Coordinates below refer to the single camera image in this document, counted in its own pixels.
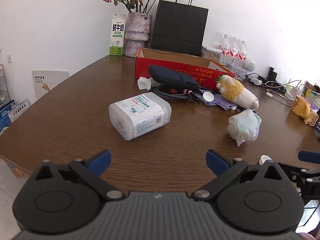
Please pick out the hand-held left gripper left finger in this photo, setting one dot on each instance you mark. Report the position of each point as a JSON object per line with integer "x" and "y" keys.
{"x": 101, "y": 160}

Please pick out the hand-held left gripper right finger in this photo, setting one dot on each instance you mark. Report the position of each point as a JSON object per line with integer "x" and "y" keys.
{"x": 217, "y": 163}

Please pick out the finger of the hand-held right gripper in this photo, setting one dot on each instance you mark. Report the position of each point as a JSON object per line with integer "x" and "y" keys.
{"x": 297, "y": 177}
{"x": 310, "y": 156}

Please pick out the small white cap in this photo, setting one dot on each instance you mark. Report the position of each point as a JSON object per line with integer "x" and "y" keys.
{"x": 265, "y": 159}

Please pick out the white lid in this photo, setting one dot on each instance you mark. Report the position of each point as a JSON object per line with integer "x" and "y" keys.
{"x": 234, "y": 108}

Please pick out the clear cotton swab box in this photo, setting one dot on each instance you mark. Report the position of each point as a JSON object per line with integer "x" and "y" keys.
{"x": 140, "y": 116}

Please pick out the purple knit pouch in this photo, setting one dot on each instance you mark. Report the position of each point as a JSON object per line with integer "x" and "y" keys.
{"x": 223, "y": 103}

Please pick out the white ribbed bottle cap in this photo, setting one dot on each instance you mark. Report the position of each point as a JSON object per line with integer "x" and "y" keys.
{"x": 208, "y": 96}

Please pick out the yellow white plush toy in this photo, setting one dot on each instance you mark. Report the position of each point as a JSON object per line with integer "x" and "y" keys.
{"x": 235, "y": 90}

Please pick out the white tissue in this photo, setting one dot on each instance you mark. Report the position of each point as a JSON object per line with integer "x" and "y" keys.
{"x": 144, "y": 83}

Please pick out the dark blue pouch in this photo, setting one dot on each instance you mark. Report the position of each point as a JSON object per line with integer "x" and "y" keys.
{"x": 170, "y": 76}

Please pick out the red cardboard box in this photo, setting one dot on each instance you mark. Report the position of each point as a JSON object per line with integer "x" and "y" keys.
{"x": 142, "y": 66}

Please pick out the clear seed container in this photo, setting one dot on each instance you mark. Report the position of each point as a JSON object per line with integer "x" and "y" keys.
{"x": 211, "y": 53}

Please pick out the yellow mug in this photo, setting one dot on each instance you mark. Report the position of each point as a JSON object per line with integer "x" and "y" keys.
{"x": 300, "y": 106}

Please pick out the pale blue wipes pack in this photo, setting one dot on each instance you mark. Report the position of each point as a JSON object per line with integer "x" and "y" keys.
{"x": 313, "y": 97}

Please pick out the white plug adapter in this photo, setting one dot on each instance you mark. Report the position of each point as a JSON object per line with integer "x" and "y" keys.
{"x": 292, "y": 93}

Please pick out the white round puck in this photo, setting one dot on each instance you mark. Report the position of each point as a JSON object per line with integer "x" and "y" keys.
{"x": 269, "y": 94}

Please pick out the black charging dock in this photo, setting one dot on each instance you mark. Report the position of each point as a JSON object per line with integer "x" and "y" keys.
{"x": 272, "y": 73}

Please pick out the white charger block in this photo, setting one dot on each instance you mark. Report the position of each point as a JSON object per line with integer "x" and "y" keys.
{"x": 256, "y": 81}

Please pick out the white sign board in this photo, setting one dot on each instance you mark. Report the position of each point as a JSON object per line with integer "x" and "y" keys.
{"x": 50, "y": 83}

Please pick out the white tin box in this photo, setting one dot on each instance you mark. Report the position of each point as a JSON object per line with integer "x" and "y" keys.
{"x": 238, "y": 72}

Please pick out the blue white boxes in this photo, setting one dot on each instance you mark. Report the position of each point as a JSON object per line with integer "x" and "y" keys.
{"x": 10, "y": 115}

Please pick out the white round speaker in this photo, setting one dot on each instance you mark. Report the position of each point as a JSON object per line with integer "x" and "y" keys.
{"x": 250, "y": 65}

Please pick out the red label water bottle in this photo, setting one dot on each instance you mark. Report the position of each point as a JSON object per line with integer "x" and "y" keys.
{"x": 225, "y": 46}
{"x": 243, "y": 51}
{"x": 234, "y": 48}

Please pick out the green white milk carton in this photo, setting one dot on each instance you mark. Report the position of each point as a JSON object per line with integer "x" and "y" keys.
{"x": 117, "y": 37}

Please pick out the purple white vase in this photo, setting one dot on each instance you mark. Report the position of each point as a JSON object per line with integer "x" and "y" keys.
{"x": 137, "y": 33}

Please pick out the black paper bag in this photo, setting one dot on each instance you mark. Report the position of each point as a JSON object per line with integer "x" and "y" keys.
{"x": 178, "y": 25}

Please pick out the wall socket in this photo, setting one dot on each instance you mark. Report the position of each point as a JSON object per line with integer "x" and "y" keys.
{"x": 10, "y": 58}

